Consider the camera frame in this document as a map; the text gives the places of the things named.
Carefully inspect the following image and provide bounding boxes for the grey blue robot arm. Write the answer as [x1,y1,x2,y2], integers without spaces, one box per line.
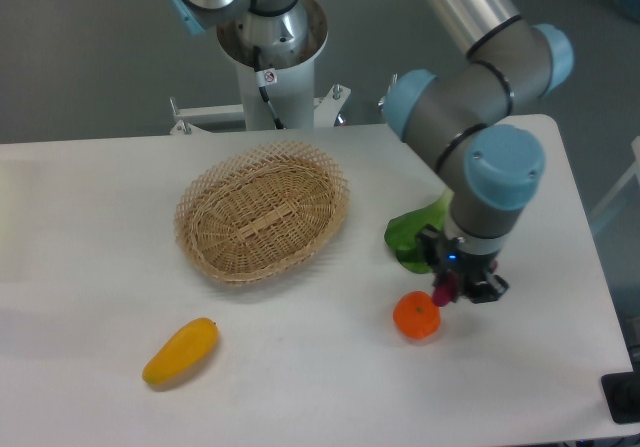
[169,0,574,306]

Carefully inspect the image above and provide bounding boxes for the black device at table edge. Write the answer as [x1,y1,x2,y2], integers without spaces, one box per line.
[601,371,639,425]

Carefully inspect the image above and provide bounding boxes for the woven wicker basket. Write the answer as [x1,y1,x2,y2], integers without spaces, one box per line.
[174,141,350,285]

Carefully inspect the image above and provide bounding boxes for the green bok choy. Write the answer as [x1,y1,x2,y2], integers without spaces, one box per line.
[384,188,453,274]

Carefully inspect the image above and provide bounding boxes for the yellow mango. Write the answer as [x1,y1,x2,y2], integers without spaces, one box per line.
[141,317,219,387]

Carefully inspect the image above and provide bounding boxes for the black cable on pedestal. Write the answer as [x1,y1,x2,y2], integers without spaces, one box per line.
[252,45,287,131]

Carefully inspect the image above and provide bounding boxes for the purple sweet potato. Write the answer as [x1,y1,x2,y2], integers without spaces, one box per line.
[432,272,458,307]

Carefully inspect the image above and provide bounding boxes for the orange tangerine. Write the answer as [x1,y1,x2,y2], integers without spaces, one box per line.
[392,291,441,340]

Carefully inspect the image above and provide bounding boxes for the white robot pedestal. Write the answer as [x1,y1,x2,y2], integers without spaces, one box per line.
[216,0,328,131]

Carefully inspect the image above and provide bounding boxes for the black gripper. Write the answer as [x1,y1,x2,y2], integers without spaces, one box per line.
[416,225,509,303]

